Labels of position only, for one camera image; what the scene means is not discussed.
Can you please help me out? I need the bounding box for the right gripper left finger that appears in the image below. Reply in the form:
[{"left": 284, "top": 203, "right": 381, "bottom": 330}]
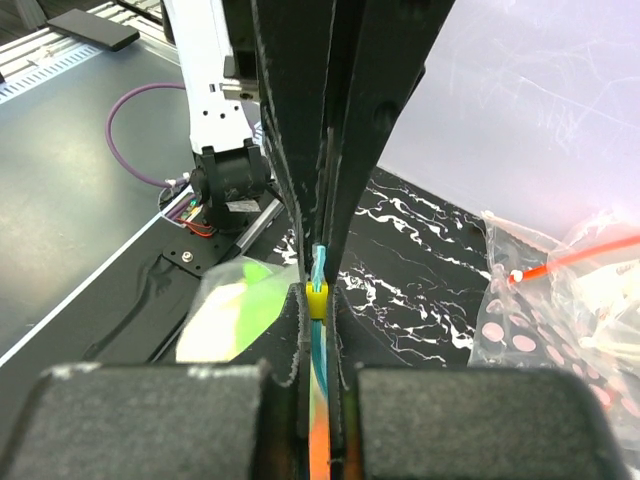
[{"left": 0, "top": 279, "right": 314, "bottom": 480}]

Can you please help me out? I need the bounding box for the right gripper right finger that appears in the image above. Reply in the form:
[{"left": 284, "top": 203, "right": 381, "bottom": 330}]
[{"left": 326, "top": 287, "right": 630, "bottom": 479}]

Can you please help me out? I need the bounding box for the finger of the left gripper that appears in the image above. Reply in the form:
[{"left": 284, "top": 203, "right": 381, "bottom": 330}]
[
  {"left": 251, "top": 1, "right": 335, "bottom": 282},
  {"left": 327, "top": 1, "right": 453, "bottom": 284}
]

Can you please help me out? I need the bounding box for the white cauliflower toy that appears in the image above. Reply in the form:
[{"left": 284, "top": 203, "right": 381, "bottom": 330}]
[{"left": 175, "top": 283, "right": 247, "bottom": 363}]

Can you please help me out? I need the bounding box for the clear blue-zipper bag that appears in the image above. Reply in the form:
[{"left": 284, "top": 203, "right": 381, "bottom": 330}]
[{"left": 183, "top": 257, "right": 326, "bottom": 479}]

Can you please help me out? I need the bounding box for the orange carrot toy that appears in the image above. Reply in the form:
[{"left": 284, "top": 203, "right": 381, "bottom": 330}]
[{"left": 309, "top": 390, "right": 364, "bottom": 479}]

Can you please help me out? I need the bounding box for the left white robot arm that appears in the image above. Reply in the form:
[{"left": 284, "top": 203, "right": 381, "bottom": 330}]
[{"left": 165, "top": 1, "right": 453, "bottom": 283}]

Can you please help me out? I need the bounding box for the clear orange-zipper bag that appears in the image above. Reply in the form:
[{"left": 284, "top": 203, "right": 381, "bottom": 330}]
[{"left": 468, "top": 211, "right": 639, "bottom": 453}]

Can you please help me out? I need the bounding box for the bag of white discs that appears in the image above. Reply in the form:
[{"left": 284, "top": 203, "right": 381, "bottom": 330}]
[{"left": 577, "top": 260, "right": 639, "bottom": 363}]

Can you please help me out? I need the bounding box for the clear red-zipper bag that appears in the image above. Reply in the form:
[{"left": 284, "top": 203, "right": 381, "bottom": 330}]
[{"left": 508, "top": 207, "right": 639, "bottom": 285}]

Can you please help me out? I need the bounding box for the black marble pattern mat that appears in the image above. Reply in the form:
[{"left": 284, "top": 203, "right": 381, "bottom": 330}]
[{"left": 259, "top": 164, "right": 640, "bottom": 371}]

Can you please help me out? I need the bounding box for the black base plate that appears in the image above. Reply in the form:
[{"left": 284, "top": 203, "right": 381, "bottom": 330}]
[{"left": 0, "top": 199, "right": 291, "bottom": 391}]

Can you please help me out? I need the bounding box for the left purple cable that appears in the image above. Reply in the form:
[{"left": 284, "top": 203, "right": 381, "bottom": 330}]
[{"left": 106, "top": 82, "right": 194, "bottom": 221}]

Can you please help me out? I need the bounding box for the aluminium frame rail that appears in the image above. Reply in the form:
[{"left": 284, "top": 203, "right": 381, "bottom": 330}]
[{"left": 1, "top": 1, "right": 179, "bottom": 104}]

